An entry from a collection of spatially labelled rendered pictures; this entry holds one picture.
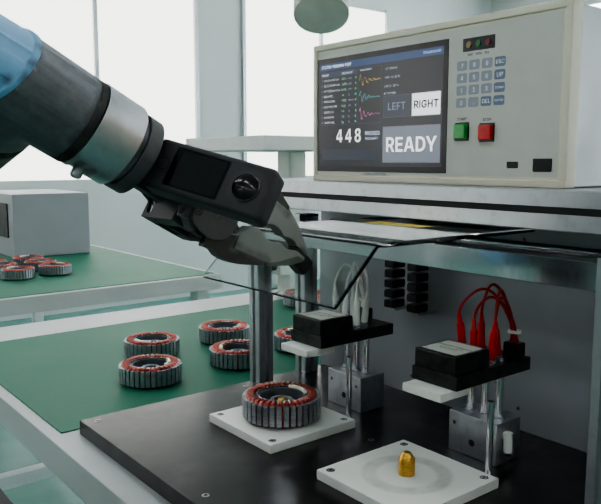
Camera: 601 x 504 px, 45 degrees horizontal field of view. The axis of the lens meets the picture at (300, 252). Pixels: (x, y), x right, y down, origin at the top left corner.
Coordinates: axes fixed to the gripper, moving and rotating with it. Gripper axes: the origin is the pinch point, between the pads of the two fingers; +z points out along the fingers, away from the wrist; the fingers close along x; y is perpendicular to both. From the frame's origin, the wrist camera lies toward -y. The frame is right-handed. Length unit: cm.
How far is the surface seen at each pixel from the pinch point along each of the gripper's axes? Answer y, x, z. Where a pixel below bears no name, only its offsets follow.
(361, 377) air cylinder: 20.2, 6.1, 35.6
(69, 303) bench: 157, 12, 47
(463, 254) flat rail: -0.6, -10.5, 22.6
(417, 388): -0.1, 6.5, 24.0
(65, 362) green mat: 81, 24, 20
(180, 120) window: 471, -162, 196
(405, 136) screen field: 12.4, -24.8, 18.3
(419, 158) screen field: 9.8, -22.2, 19.8
